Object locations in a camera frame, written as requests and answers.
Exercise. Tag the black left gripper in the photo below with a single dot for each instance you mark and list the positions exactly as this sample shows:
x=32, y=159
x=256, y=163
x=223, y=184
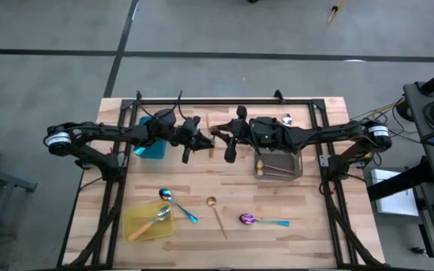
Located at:
x=172, y=133

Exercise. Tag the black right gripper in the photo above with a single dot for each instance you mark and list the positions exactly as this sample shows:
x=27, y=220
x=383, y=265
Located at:
x=269, y=135

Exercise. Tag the black table clamp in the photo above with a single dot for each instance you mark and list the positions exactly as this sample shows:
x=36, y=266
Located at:
x=138, y=94
x=278, y=95

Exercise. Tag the black aluminium table frame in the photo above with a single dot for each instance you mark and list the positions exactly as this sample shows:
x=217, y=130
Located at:
x=239, y=101

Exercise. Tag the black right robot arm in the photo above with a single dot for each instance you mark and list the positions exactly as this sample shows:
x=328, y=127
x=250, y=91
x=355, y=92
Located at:
x=326, y=133

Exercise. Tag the grey equipment cart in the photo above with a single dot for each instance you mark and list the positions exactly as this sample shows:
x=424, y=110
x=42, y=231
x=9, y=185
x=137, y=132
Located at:
x=413, y=98

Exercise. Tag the white box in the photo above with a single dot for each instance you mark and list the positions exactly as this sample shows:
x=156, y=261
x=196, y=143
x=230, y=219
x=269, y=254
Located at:
x=394, y=195

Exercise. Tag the blue plastic bin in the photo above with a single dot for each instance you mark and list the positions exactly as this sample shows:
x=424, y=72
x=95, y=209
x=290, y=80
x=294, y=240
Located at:
x=154, y=152

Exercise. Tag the grey metal bracket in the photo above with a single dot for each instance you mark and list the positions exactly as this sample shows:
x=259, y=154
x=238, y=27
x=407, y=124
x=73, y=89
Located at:
x=324, y=161

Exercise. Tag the grey plastic bin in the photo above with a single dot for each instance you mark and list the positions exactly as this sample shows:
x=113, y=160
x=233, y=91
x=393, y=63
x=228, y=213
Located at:
x=296, y=178

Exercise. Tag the black side-mounted device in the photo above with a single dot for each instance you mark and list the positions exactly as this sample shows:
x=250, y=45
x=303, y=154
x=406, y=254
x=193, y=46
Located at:
x=81, y=163

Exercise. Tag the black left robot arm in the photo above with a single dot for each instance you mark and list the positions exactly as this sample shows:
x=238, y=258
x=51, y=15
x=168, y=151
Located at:
x=104, y=131

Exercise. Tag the iridescent rainbow spoon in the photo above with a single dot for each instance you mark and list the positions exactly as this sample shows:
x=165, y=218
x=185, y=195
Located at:
x=247, y=219
x=165, y=194

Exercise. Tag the small black floor object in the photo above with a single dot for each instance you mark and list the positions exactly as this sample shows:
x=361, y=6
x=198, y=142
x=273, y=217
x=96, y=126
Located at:
x=418, y=250

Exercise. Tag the yellow plastic bin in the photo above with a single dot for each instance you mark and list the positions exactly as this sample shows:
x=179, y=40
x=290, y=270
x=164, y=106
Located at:
x=134, y=214

